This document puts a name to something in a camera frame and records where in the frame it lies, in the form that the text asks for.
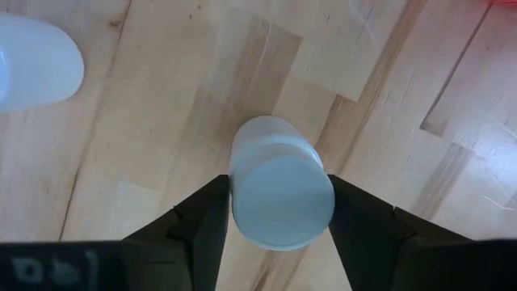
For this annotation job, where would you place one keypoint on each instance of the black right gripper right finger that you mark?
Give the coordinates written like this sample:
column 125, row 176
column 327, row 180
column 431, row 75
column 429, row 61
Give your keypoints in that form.
column 371, row 242

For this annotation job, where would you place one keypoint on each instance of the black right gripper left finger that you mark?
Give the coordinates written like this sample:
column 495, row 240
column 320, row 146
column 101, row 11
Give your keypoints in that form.
column 198, row 242

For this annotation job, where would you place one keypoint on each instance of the white pill bottle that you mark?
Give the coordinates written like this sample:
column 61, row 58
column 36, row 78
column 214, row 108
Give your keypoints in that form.
column 282, row 194
column 36, row 64

